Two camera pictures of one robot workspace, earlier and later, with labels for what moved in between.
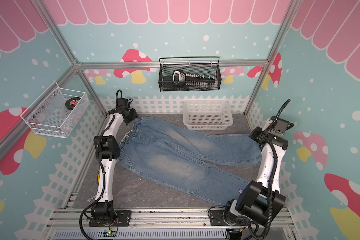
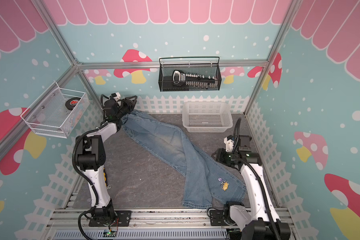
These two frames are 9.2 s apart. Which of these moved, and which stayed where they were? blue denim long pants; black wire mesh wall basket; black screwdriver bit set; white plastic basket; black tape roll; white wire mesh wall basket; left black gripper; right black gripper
Moved: blue denim long pants; right black gripper; left black gripper
Stayed: black screwdriver bit set; black wire mesh wall basket; white wire mesh wall basket; white plastic basket; black tape roll
